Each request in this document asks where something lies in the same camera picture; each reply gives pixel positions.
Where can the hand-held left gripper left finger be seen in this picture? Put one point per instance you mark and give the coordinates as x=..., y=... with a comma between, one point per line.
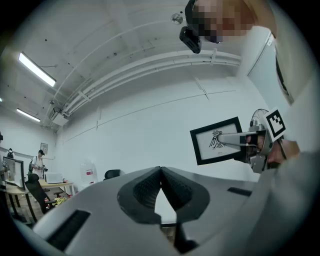
x=100, y=212

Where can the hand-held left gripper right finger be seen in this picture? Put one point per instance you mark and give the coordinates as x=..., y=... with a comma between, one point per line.
x=212, y=195

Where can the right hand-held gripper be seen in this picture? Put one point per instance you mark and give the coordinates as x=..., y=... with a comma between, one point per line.
x=275, y=125

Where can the black picture frame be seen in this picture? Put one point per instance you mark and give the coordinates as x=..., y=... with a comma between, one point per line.
x=200, y=150

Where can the black standing fan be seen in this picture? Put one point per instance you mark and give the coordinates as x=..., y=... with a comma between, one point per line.
x=258, y=115

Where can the black high-back office chair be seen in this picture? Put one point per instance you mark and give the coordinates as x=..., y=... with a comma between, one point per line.
x=112, y=174

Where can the large clear water bottle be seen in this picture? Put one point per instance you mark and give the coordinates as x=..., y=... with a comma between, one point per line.
x=88, y=173

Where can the yellow cloth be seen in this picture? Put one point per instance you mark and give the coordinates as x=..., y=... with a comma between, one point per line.
x=60, y=201

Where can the wooden table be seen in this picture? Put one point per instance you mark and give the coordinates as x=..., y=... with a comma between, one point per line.
x=57, y=184

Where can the person's beige shirt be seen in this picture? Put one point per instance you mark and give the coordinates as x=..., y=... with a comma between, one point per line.
x=300, y=87

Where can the light wood side table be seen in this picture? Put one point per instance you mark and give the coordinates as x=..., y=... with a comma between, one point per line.
x=15, y=191

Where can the computer monitor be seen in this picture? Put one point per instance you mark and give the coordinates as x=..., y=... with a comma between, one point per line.
x=13, y=172

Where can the white ceiling junction box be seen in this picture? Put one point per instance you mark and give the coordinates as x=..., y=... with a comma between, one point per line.
x=58, y=117

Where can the white ceiling pipe bundle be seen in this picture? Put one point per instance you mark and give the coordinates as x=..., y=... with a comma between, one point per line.
x=150, y=65

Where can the person's head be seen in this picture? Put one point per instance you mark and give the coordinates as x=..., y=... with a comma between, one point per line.
x=225, y=15

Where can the small wall poster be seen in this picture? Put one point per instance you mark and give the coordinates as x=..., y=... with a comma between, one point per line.
x=44, y=147

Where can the black head-mounted camera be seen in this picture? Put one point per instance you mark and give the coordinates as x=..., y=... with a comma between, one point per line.
x=191, y=40

